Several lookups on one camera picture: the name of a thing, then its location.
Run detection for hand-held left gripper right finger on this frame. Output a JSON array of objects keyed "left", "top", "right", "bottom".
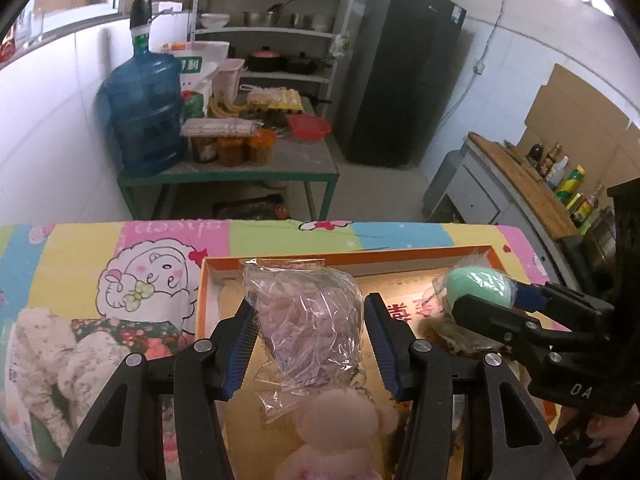
[{"left": 364, "top": 292, "right": 576, "bottom": 480}]

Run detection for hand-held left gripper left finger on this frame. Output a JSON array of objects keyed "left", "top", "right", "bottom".
[{"left": 55, "top": 297, "right": 258, "bottom": 480}]

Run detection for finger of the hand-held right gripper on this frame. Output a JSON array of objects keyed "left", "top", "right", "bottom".
[
  {"left": 512, "top": 282, "right": 617, "bottom": 334},
  {"left": 452, "top": 294, "right": 571, "bottom": 386}
]

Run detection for green makeup sponge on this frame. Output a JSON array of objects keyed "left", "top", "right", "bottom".
[{"left": 442, "top": 255, "right": 516, "bottom": 313}]

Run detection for orange cardboard box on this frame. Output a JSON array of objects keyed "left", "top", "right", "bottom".
[{"left": 192, "top": 245, "right": 561, "bottom": 480}]

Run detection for clear bag with pink cloth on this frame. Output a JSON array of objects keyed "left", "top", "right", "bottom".
[{"left": 241, "top": 258, "right": 366, "bottom": 423}]

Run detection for teddy bear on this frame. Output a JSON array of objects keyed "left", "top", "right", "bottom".
[{"left": 277, "top": 387, "right": 398, "bottom": 480}]

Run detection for cream lace cloth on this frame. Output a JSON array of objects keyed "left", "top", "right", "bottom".
[{"left": 7, "top": 307, "right": 148, "bottom": 441}]

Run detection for person's right hand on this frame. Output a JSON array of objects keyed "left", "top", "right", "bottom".
[{"left": 587, "top": 405, "right": 640, "bottom": 477}]

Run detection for yellow label bottle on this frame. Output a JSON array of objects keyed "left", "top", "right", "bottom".
[{"left": 570, "top": 185, "right": 601, "bottom": 228}]

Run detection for floral tissue box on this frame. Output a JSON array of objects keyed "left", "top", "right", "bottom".
[{"left": 10, "top": 316, "right": 201, "bottom": 480}]

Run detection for wooden cutting board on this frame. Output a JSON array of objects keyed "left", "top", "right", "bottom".
[{"left": 467, "top": 132, "right": 581, "bottom": 238}]

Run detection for grey kitchen cabinet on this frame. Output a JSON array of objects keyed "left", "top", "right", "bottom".
[{"left": 424, "top": 132, "right": 586, "bottom": 261}]

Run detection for green bottle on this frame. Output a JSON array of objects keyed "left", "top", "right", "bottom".
[{"left": 555, "top": 165, "right": 586, "bottom": 206}]

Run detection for white bottle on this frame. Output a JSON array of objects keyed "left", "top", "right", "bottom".
[{"left": 545, "top": 156, "right": 571, "bottom": 191}]

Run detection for cartoon striped bed sheet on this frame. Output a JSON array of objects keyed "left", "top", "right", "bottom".
[{"left": 0, "top": 219, "right": 556, "bottom": 480}]

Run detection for cardboard sheet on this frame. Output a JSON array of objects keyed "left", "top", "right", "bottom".
[{"left": 522, "top": 64, "right": 640, "bottom": 196}]

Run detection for low green table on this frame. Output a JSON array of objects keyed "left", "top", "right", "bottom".
[{"left": 117, "top": 95, "right": 341, "bottom": 221}]

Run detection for orange sauce jar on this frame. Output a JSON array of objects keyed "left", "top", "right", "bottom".
[
  {"left": 248, "top": 130, "right": 278, "bottom": 165},
  {"left": 216, "top": 136, "right": 250, "bottom": 167}
]

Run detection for clear noodle pack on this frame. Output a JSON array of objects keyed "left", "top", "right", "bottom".
[{"left": 181, "top": 119, "right": 262, "bottom": 139}]

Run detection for red colander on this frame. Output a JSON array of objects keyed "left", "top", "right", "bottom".
[{"left": 288, "top": 114, "right": 332, "bottom": 141}]

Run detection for bananas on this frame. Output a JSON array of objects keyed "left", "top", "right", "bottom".
[{"left": 207, "top": 95, "right": 242, "bottom": 119}]

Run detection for egg tray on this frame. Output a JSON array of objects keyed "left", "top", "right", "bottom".
[{"left": 245, "top": 87, "right": 305, "bottom": 113}]

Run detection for dark refrigerator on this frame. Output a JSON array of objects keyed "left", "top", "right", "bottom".
[{"left": 334, "top": 0, "right": 468, "bottom": 168}]

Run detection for blue water jug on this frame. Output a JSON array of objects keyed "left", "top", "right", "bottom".
[{"left": 97, "top": 25, "right": 189, "bottom": 178}]

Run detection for pale pink container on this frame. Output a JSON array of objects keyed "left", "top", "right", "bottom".
[{"left": 212, "top": 58, "right": 246, "bottom": 106}]

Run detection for white flour bag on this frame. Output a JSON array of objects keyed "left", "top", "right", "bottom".
[{"left": 160, "top": 42, "right": 231, "bottom": 116}]

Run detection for red clay pot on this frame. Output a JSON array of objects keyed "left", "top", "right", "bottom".
[{"left": 247, "top": 46, "right": 288, "bottom": 73}]

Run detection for black wok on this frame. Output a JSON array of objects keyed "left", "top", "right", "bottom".
[{"left": 285, "top": 52, "right": 333, "bottom": 76}]

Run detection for steel mixing bowl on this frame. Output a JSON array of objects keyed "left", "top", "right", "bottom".
[{"left": 243, "top": 10, "right": 279, "bottom": 28}]

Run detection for black white water pump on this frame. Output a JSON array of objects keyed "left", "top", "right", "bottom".
[{"left": 129, "top": 0, "right": 166, "bottom": 36}]

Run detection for orange juice bottle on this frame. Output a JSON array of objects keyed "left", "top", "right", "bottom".
[{"left": 0, "top": 22, "right": 17, "bottom": 63}]

